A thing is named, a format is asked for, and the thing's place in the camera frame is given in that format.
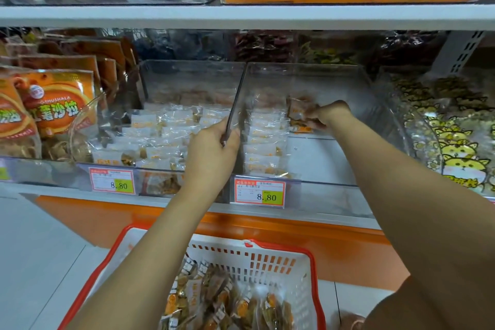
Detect person's left hand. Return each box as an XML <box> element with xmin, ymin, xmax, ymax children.
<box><xmin>184</xmin><ymin>117</ymin><xmax>242</xmax><ymax>205</ymax></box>

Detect person's right hand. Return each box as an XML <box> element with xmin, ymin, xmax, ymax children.
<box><xmin>303</xmin><ymin>100</ymin><xmax>355</xmax><ymax>138</ymax></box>

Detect white red-rimmed shopping basket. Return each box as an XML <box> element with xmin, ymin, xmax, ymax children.
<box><xmin>58</xmin><ymin>221</ymin><xmax>327</xmax><ymax>330</ymax></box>

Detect white snack shelf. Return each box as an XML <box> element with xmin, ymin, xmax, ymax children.
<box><xmin>0</xmin><ymin>0</ymin><xmax>495</xmax><ymax>230</ymax></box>

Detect pile of small brown snacks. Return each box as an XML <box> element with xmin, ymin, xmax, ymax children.
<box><xmin>161</xmin><ymin>256</ymin><xmax>298</xmax><ymax>330</ymax></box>

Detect stack of orange packets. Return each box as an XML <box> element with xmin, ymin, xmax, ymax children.
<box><xmin>0</xmin><ymin>28</ymin><xmax>140</xmax><ymax>163</ymax></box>

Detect person's right forearm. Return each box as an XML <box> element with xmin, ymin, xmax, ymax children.
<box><xmin>328</xmin><ymin>113</ymin><xmax>495</xmax><ymax>330</ymax></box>

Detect person's left forearm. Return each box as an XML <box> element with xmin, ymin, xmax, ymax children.
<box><xmin>65</xmin><ymin>187</ymin><xmax>227</xmax><ymax>330</ymax></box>

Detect yellow hamster snack packets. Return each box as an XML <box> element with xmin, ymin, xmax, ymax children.
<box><xmin>387</xmin><ymin>74</ymin><xmax>495</xmax><ymax>192</ymax></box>

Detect orange shelf base panel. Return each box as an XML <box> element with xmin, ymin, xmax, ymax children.
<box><xmin>35</xmin><ymin>194</ymin><xmax>411</xmax><ymax>292</ymax></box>

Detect person's right leg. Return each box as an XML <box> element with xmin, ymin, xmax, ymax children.
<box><xmin>364</xmin><ymin>275</ymin><xmax>495</xmax><ymax>330</ymax></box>

